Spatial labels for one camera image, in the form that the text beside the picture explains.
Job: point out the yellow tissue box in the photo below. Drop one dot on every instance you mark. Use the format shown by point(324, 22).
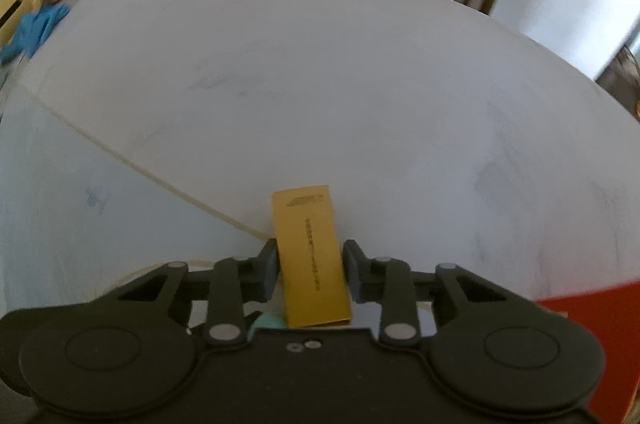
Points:
point(15, 8)

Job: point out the small teal object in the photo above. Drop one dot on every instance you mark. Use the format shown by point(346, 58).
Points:
point(270, 321)

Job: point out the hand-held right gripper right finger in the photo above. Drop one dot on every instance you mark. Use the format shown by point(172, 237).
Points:
point(353, 273)

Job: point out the red white cardboard box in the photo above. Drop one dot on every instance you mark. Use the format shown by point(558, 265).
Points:
point(615, 354)

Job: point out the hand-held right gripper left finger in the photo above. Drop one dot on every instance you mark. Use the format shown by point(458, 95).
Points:
point(270, 273)

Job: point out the yellow sponge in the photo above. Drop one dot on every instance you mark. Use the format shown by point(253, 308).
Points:
point(310, 254)

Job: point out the blue cloth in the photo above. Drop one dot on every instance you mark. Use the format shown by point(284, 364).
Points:
point(35, 28)

